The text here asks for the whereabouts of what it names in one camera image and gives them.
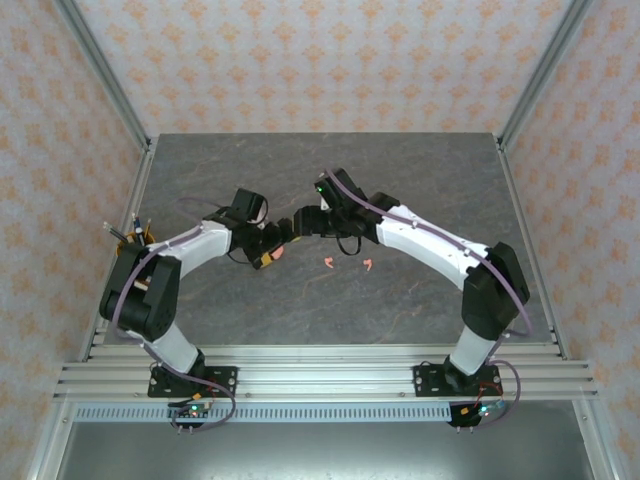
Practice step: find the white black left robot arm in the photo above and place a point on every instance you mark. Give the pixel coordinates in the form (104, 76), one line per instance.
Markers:
(200, 245)

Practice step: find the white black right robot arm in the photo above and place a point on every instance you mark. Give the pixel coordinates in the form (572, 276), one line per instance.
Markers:
(425, 240)

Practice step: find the orange pencil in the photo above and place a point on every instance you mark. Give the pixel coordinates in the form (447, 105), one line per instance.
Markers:
(147, 229)

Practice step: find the blue white pen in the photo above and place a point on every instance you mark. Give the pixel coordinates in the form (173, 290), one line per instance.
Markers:
(138, 227)

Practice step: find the yellow pencil cup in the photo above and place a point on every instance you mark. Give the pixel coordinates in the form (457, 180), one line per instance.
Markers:
(137, 239)

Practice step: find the black pencil white tip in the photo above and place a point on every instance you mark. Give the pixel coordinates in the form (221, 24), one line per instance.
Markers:
(116, 233)

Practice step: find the grey sheet metal panel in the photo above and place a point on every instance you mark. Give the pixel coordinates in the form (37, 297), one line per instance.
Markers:
(320, 450)

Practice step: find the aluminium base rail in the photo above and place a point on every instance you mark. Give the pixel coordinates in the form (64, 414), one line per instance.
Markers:
(320, 372)

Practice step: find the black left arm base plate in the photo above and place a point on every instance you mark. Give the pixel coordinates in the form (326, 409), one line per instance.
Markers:
(227, 380)

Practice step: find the aluminium table side rail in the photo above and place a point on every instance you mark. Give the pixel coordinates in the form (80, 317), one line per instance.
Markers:
(142, 170)
(517, 200)

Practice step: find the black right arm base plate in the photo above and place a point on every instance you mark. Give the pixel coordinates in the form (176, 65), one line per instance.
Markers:
(425, 382)

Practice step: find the aluminium corner post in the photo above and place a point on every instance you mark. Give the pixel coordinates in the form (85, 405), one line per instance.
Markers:
(545, 70)
(100, 70)

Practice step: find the aluminium frame leg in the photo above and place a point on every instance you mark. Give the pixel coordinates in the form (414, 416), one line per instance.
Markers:
(50, 445)
(595, 445)

